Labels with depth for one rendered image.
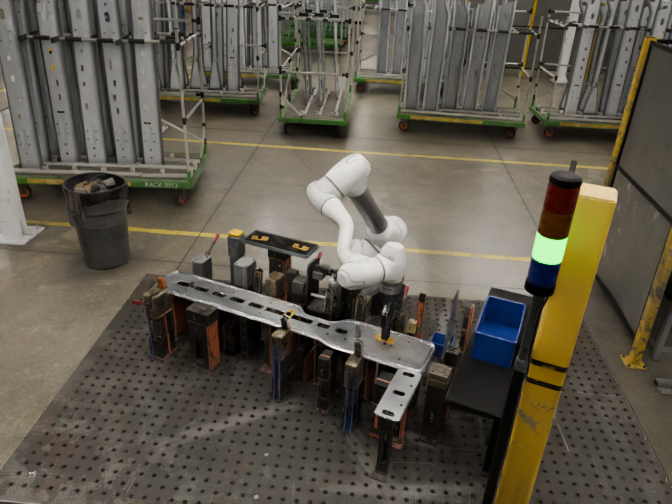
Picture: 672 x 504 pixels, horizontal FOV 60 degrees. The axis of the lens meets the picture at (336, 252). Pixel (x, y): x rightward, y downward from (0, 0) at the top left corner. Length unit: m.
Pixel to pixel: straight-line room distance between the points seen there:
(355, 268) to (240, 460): 0.88
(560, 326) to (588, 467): 1.10
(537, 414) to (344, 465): 0.89
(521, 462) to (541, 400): 0.25
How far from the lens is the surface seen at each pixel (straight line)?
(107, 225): 5.03
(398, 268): 2.25
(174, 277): 2.99
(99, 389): 2.86
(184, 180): 6.22
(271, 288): 2.79
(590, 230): 1.52
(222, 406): 2.66
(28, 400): 4.04
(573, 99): 9.93
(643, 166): 4.68
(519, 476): 2.01
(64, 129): 6.83
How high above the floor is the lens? 2.50
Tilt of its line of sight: 28 degrees down
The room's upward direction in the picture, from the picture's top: 3 degrees clockwise
